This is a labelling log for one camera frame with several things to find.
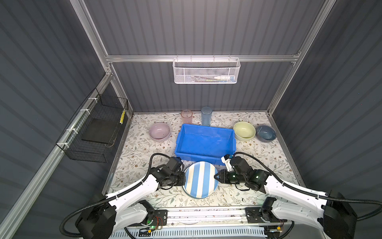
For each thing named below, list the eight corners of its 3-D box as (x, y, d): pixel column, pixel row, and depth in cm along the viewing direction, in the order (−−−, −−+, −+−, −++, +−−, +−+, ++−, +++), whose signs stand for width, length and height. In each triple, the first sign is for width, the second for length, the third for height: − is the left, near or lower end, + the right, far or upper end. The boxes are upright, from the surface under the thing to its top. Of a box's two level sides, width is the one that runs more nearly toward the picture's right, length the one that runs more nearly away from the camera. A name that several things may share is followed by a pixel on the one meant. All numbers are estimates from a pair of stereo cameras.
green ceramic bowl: (234, 143, 104) (236, 138, 99) (231, 126, 114) (232, 121, 109) (255, 143, 104) (258, 137, 99) (249, 126, 114) (252, 121, 109)
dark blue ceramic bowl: (256, 143, 104) (259, 137, 99) (252, 130, 111) (255, 125, 106) (274, 143, 104) (278, 137, 99) (269, 130, 111) (273, 125, 106)
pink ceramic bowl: (148, 144, 104) (146, 139, 99) (152, 128, 113) (150, 122, 109) (168, 144, 104) (167, 139, 99) (171, 128, 113) (169, 122, 108)
